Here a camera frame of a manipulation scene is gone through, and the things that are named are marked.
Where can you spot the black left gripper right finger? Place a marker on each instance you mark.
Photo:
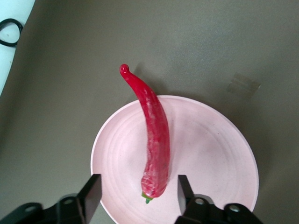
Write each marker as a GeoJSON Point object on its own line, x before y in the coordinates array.
{"type": "Point", "coordinates": [187, 200]}

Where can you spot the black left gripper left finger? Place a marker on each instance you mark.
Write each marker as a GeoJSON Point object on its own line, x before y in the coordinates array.
{"type": "Point", "coordinates": [88, 198]}

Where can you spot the red chili pepper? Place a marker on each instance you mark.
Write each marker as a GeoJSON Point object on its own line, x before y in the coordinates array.
{"type": "Point", "coordinates": [155, 140]}

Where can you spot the pink plate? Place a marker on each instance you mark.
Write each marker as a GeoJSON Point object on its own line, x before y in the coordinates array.
{"type": "Point", "coordinates": [205, 151]}

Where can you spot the brown table cloth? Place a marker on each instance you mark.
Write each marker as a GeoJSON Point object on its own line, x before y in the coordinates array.
{"type": "Point", "coordinates": [70, 105]}

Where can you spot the small clear tape patch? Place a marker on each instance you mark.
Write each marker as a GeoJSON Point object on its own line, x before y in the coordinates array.
{"type": "Point", "coordinates": [243, 84]}

